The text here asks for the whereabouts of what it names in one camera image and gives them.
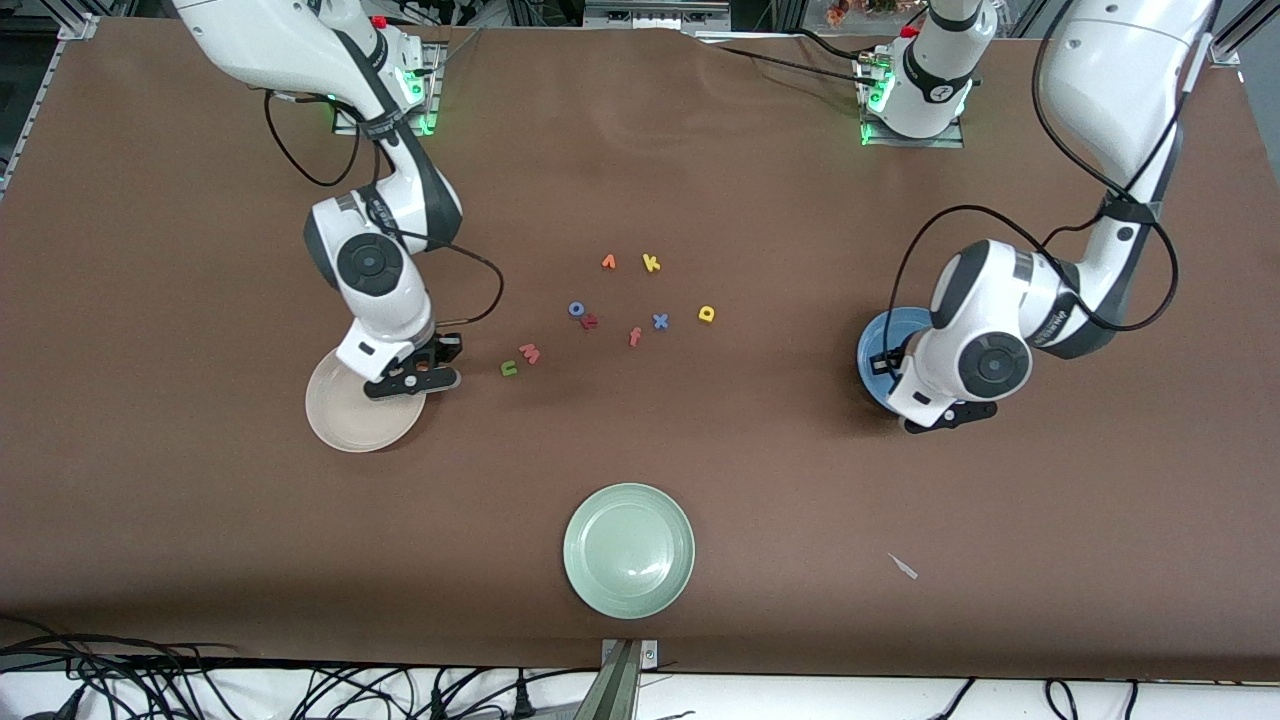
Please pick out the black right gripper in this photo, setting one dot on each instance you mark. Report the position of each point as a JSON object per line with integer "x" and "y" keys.
{"x": 447, "y": 348}

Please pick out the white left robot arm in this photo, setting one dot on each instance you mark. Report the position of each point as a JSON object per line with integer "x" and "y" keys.
{"x": 990, "y": 365}

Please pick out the brown table cover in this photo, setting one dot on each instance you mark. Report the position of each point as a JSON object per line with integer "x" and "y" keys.
{"x": 200, "y": 520}

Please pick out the metal table edge bracket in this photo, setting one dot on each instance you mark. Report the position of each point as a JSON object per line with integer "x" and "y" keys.
{"x": 625, "y": 680}

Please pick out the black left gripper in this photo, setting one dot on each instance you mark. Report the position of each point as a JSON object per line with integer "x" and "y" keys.
{"x": 889, "y": 361}

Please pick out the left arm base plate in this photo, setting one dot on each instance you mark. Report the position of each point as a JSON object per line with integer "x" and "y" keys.
{"x": 950, "y": 142}

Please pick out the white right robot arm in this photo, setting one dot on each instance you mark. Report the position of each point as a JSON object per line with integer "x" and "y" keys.
{"x": 370, "y": 265}

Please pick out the white tape scrap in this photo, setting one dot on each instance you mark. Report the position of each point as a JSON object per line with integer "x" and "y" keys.
{"x": 905, "y": 568}

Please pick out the pale green plate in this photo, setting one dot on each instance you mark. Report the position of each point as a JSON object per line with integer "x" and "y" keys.
{"x": 628, "y": 550}

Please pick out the aluminium frame rail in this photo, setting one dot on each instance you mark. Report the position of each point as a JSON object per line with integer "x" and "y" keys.
{"x": 30, "y": 110}
{"x": 1222, "y": 52}

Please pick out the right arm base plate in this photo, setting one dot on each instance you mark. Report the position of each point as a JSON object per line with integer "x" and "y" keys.
{"x": 428, "y": 122}

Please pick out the silver metal bar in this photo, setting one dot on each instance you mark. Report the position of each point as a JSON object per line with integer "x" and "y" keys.
{"x": 655, "y": 14}

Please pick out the beige brown plate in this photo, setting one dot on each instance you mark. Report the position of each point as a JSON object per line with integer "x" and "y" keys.
{"x": 345, "y": 420}

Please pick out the red letter w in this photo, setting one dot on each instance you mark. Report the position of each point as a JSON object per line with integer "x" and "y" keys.
{"x": 530, "y": 354}

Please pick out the blue plate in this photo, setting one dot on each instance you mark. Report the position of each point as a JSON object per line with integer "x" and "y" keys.
{"x": 880, "y": 335}

